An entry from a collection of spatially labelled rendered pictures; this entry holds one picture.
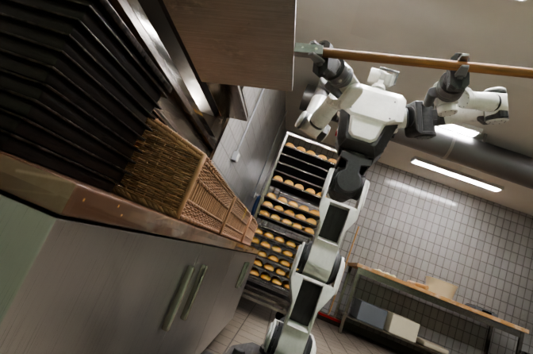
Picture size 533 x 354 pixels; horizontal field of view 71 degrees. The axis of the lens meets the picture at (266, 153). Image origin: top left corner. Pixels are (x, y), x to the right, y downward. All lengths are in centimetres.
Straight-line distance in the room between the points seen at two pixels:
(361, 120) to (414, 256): 487
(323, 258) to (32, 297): 127
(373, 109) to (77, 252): 137
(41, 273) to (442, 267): 626
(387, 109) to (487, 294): 535
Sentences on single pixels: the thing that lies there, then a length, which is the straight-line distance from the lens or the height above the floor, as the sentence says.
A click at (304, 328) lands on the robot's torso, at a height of 37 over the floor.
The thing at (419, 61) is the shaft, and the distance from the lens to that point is 126.
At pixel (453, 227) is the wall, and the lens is 659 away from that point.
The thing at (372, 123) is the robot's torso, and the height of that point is 123.
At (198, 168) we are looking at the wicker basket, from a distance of 83.
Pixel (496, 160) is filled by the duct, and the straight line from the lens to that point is 464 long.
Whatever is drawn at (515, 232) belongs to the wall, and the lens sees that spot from 701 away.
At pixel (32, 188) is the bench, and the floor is 56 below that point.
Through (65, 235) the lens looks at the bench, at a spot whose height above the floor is 53.
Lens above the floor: 59
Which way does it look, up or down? 14 degrees up
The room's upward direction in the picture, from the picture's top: 22 degrees clockwise
